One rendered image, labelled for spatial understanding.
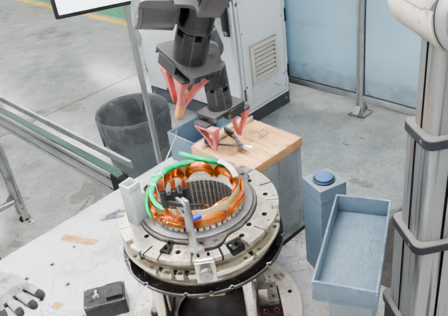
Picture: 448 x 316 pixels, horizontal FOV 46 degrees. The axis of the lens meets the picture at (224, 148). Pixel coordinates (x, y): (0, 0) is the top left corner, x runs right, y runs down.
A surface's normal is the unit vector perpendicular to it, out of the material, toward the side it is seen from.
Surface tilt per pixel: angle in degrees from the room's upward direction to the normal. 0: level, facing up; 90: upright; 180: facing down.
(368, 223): 0
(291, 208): 90
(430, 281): 90
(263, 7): 90
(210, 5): 124
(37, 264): 0
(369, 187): 0
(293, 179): 90
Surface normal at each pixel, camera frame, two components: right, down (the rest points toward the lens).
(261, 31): 0.72, 0.27
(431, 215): 0.15, 0.49
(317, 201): -0.89, 0.32
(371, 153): -0.12, -0.85
